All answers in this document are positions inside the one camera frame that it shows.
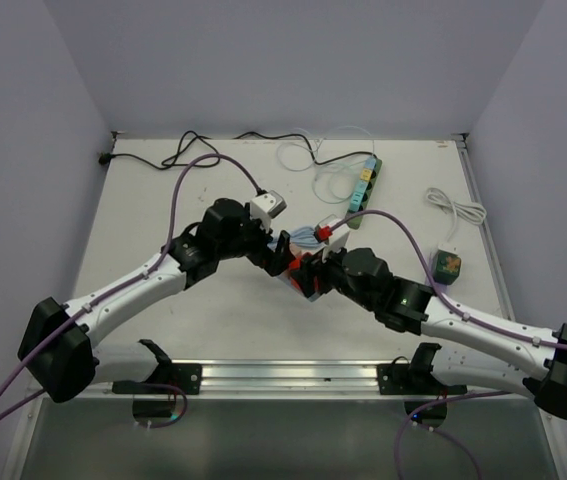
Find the left black mount plate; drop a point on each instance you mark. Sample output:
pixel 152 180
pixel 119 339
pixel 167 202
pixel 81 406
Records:
pixel 186 376

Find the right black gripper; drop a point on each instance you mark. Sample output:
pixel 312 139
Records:
pixel 313 266

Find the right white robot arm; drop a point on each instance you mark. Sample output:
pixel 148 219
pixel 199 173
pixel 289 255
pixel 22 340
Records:
pixel 503 355

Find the yellow charger plug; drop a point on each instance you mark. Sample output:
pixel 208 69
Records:
pixel 366 174

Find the red cube socket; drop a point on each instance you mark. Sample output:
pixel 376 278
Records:
pixel 297 275

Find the purple power strip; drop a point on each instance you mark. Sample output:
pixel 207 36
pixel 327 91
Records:
pixel 444 284

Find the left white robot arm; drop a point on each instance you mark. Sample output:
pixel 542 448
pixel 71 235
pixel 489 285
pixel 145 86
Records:
pixel 61 344

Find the green cube socket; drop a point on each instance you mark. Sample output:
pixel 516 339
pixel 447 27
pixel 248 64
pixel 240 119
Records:
pixel 446 265

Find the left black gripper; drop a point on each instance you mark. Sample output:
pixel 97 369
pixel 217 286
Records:
pixel 281 256

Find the black mount plate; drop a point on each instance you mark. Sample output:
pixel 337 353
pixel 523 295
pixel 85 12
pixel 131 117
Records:
pixel 408 377
pixel 186 376

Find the green power strip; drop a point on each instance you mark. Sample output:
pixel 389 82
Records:
pixel 370 186

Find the right black mount plate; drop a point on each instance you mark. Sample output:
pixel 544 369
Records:
pixel 408 377

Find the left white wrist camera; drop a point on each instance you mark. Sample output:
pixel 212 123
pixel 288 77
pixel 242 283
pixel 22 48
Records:
pixel 267 206

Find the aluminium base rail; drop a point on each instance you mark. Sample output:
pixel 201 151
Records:
pixel 288 375

